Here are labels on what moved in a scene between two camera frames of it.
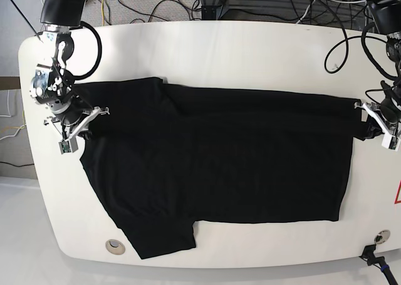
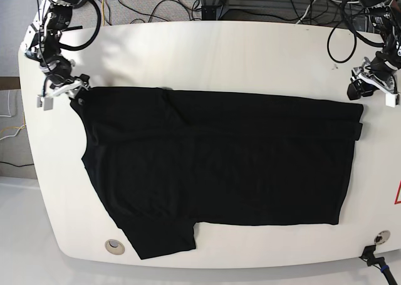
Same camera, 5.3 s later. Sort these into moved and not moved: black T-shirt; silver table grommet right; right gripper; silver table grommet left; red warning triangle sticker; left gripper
Moved: left gripper; right gripper
Not moved: black T-shirt; red warning triangle sticker; silver table grommet right; silver table grommet left
